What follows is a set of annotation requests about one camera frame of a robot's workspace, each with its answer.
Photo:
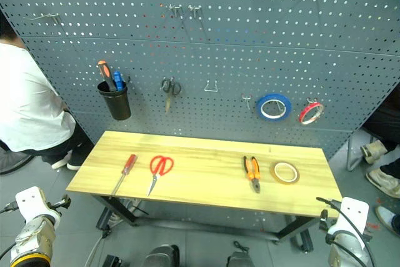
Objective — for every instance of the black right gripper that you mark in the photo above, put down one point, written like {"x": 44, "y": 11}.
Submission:
{"x": 323, "y": 218}

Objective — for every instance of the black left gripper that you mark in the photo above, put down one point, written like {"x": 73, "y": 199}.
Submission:
{"x": 64, "y": 201}

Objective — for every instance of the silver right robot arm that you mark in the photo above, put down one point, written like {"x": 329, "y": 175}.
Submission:
{"x": 345, "y": 249}

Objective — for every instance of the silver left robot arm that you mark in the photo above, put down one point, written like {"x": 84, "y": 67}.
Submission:
{"x": 31, "y": 239}

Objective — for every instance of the grey metal pegboard wall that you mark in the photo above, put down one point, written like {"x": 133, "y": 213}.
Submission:
{"x": 218, "y": 57}

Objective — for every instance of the white sneaker with dark sole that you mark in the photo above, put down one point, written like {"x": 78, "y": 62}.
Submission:
{"x": 387, "y": 218}

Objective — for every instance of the tan tape roll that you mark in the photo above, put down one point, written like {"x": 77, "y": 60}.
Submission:
{"x": 272, "y": 175}

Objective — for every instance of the orange and black pliers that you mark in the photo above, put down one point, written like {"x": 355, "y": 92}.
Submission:
{"x": 255, "y": 180}

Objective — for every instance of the beige shoe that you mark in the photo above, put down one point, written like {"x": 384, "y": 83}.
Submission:
{"x": 373, "y": 149}

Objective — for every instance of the dark rounded shape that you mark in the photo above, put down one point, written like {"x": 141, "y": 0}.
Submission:
{"x": 162, "y": 256}
{"x": 240, "y": 260}

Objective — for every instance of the red tape roll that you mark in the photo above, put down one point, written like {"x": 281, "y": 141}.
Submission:
{"x": 304, "y": 114}

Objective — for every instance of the black plastic cup holder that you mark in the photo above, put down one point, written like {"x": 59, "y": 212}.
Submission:
{"x": 118, "y": 106}

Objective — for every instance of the person in white shirt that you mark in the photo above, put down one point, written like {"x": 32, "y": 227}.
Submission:
{"x": 25, "y": 98}

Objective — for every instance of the metal double prong hook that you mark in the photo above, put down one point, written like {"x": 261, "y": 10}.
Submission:
{"x": 312, "y": 99}
{"x": 175, "y": 8}
{"x": 246, "y": 99}
{"x": 194, "y": 9}

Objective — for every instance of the blue tape roll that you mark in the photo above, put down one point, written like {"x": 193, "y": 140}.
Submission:
{"x": 260, "y": 107}

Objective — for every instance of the wooden table with black legs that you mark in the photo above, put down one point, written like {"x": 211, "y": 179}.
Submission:
{"x": 203, "y": 173}

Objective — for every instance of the orange and black screwdriver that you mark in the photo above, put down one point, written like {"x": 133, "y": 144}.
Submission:
{"x": 105, "y": 73}

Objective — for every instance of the long metal peg hook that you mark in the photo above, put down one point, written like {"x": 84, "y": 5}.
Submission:
{"x": 43, "y": 16}

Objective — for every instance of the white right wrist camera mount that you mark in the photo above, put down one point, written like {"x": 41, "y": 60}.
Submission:
{"x": 353, "y": 214}

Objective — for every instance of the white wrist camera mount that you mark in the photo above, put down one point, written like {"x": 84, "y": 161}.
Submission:
{"x": 353, "y": 214}
{"x": 29, "y": 199}

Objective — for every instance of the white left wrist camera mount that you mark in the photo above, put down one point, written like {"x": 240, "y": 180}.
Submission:
{"x": 29, "y": 199}

